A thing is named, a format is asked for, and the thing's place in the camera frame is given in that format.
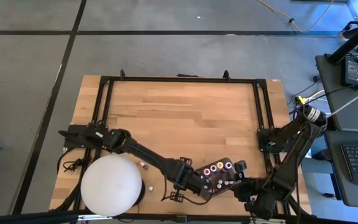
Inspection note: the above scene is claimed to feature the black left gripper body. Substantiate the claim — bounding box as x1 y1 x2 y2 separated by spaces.
166 157 204 194

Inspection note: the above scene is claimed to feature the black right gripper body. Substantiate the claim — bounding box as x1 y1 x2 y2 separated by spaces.
230 179 256 202

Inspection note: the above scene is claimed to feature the translucent grey plastic bin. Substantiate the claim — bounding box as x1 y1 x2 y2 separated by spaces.
194 157 245 200

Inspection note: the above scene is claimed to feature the white globe lamp black base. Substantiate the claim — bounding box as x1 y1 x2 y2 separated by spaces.
80 154 145 217

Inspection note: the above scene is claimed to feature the grey side desk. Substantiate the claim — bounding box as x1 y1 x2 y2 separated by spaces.
324 129 358 208
314 54 358 133

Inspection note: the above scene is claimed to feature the black power adapter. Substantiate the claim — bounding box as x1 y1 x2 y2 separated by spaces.
342 55 358 88

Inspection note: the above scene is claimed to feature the black support pole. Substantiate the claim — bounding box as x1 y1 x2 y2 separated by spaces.
328 15 358 65

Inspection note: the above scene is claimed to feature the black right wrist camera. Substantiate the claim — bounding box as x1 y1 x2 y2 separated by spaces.
234 160 247 174

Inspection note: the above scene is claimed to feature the black metal table frame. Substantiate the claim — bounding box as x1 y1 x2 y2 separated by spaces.
73 68 312 218

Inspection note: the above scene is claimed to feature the yellow network cable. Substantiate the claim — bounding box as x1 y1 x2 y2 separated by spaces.
296 89 326 105

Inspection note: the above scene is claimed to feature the black cable bundle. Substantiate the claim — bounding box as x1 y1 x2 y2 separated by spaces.
61 157 85 174

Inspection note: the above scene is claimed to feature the black camera rig bar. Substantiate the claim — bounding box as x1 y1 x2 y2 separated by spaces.
0 211 358 224

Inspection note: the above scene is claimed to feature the yellow floor cable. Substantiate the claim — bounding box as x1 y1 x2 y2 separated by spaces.
258 0 335 34

